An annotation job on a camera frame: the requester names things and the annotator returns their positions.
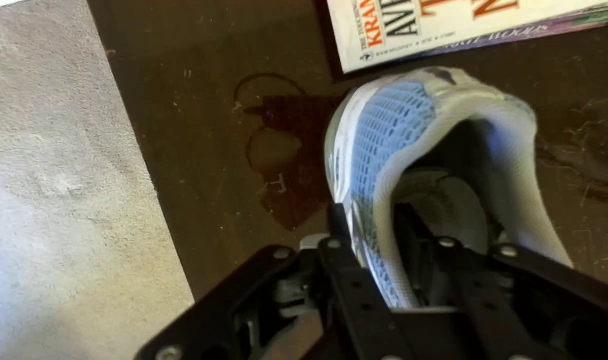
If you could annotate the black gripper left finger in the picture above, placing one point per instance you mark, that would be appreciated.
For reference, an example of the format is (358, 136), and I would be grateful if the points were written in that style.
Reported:
(357, 300)

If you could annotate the grey blue trainer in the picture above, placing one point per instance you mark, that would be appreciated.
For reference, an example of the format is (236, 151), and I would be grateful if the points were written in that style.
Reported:
(397, 127)

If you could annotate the white paperback book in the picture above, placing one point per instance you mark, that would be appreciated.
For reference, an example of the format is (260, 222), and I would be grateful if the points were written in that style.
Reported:
(451, 27)

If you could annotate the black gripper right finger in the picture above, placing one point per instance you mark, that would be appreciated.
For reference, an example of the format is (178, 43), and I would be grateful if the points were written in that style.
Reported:
(505, 300)

